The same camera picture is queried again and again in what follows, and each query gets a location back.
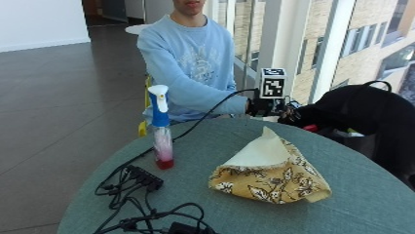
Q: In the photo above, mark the white marker cube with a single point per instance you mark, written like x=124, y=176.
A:
x=273, y=83

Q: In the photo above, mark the yellow floral cloth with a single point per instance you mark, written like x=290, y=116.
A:
x=272, y=175

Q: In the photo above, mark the the person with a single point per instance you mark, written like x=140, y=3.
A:
x=191, y=55

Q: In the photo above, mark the black backpack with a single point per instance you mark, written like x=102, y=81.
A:
x=368, y=110

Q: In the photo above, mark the spray bottle with blue collar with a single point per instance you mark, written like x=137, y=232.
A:
x=161, y=130

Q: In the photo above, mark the yellow chair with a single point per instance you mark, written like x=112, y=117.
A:
x=144, y=123

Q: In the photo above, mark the white round table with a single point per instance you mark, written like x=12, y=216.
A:
x=137, y=29

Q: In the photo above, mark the black power adapter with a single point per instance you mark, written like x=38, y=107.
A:
x=185, y=228

